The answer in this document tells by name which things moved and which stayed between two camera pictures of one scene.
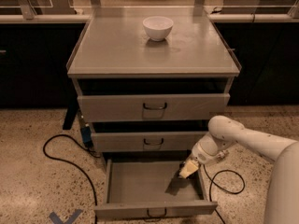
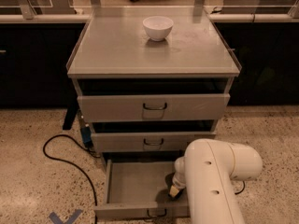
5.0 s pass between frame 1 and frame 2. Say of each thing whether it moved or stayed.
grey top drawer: stayed
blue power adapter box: stayed
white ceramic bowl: stayed
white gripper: moved
